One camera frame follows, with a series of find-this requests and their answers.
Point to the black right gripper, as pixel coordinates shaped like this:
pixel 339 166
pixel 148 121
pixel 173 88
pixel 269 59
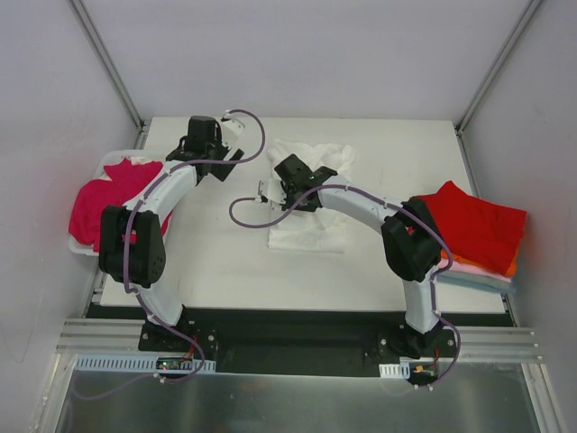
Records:
pixel 294 195

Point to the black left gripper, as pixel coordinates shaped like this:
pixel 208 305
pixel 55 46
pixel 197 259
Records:
pixel 227 163

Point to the white t-shirt with flower print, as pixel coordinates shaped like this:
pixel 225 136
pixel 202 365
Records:
pixel 322 231

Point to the orange t-shirt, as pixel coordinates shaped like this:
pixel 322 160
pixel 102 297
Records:
pixel 500 264

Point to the blue-grey t-shirt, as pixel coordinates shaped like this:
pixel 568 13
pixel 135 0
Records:
pixel 478 282

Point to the red t-shirt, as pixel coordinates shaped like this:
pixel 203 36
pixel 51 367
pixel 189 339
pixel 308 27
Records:
pixel 472 226

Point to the pink t-shirt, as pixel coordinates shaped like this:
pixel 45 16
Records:
pixel 473 270

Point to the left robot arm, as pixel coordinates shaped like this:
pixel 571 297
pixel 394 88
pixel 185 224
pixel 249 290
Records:
pixel 131 247

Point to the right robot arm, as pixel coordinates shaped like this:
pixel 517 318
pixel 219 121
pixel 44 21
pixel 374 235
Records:
pixel 412 241

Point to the magenta t-shirt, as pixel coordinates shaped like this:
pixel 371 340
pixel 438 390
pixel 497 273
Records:
pixel 119 183

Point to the white plastic basket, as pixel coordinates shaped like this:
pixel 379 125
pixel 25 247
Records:
pixel 113 158

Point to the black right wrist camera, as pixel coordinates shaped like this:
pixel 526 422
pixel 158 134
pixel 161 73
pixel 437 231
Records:
pixel 292 169

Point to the left rear frame post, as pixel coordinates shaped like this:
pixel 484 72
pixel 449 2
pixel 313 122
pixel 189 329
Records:
pixel 88 26

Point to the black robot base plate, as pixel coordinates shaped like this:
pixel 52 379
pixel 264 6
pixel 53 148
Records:
pixel 338 362

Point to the white slotted cable duct left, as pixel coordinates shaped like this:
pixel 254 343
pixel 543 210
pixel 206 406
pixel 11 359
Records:
pixel 142 364

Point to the white slotted cable duct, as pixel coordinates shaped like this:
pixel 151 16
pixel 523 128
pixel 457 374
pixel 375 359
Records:
pixel 142 364
pixel 394 371

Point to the white slotted cable duct right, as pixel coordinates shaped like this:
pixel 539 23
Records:
pixel 394 371

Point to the grey aluminium frame post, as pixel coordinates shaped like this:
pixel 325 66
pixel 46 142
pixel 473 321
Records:
pixel 506 49

